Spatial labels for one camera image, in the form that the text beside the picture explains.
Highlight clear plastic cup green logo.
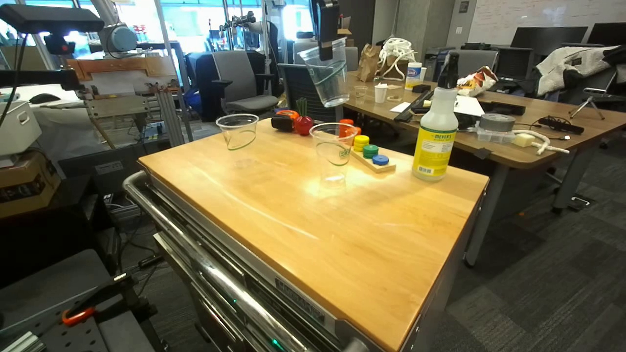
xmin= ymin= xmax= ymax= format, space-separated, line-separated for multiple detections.
xmin=299 ymin=38 xmax=350 ymax=107

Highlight clear plastic cup middle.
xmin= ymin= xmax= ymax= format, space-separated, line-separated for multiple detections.
xmin=309 ymin=121 xmax=360 ymax=181

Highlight red toy pepper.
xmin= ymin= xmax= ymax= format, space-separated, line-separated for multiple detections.
xmin=294 ymin=97 xmax=315 ymax=136

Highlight clear plastic cup left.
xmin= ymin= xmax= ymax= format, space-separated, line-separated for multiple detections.
xmin=215 ymin=113 xmax=258 ymax=150

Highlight white paper cup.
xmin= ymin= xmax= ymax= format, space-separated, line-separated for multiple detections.
xmin=374 ymin=83 xmax=389 ymax=103

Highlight grey office chair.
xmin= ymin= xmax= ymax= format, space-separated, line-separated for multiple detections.
xmin=213 ymin=50 xmax=278 ymax=113

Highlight white yellow spray bottle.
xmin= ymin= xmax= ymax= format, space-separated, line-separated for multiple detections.
xmin=413 ymin=87 xmax=458 ymax=179

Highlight brown office desk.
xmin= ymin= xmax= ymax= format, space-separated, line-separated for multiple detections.
xmin=342 ymin=68 xmax=626 ymax=267

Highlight cardboard box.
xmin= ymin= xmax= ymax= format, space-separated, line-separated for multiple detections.
xmin=0 ymin=150 xmax=61 ymax=218

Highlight chrome cart handle bar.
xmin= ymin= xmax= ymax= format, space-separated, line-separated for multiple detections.
xmin=123 ymin=171 xmax=313 ymax=352

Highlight orange handled clamp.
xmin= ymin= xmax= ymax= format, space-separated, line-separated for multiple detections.
xmin=61 ymin=306 xmax=96 ymax=326

